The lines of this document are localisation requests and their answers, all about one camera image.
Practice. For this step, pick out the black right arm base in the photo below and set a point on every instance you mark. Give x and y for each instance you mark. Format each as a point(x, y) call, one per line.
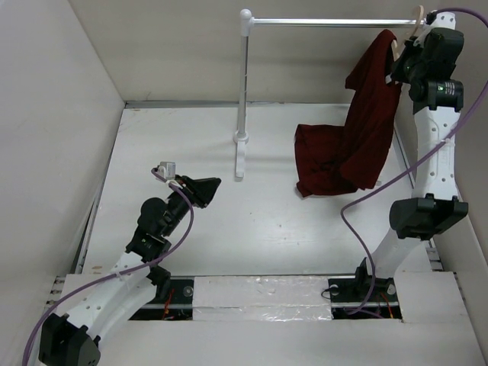
point(351, 298)

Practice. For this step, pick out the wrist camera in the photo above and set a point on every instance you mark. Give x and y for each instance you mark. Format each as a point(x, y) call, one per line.
point(166, 170)
point(435, 19)

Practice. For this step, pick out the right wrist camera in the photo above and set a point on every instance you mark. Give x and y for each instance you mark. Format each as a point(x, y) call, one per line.
point(435, 19)

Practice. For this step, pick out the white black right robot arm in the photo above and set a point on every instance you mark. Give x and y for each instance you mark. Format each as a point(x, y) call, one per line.
point(434, 206)

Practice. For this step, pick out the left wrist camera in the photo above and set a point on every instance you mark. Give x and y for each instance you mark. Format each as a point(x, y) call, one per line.
point(166, 170)

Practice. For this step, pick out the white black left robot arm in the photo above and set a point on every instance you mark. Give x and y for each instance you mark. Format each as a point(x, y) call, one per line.
point(78, 336)

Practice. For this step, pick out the white metal clothes rack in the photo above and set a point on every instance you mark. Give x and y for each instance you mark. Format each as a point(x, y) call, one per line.
point(247, 21)

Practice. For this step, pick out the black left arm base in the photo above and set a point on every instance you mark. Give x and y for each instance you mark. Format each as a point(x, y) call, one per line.
point(173, 304)

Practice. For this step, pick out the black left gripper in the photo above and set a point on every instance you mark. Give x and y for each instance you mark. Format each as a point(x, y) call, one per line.
point(200, 191)

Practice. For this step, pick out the beige wooden hanger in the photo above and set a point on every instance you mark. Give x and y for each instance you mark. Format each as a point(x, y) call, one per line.
point(397, 46)

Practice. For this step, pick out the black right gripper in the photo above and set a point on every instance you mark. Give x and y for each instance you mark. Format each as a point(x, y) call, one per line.
point(397, 72)

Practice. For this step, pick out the dark red t shirt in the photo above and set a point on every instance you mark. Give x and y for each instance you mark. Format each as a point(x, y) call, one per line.
point(334, 160)

